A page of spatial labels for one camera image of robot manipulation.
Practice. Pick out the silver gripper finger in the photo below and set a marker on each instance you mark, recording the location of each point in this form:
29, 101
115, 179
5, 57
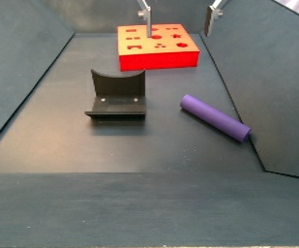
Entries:
213, 13
144, 14

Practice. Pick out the black curved cradle stand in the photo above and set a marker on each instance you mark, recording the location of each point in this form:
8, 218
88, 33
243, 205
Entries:
119, 95

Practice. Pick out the purple cylinder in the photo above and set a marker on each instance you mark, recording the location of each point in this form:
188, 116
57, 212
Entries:
215, 118

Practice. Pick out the red foam shape-sorting block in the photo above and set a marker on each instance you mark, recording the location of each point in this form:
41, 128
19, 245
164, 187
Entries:
168, 49

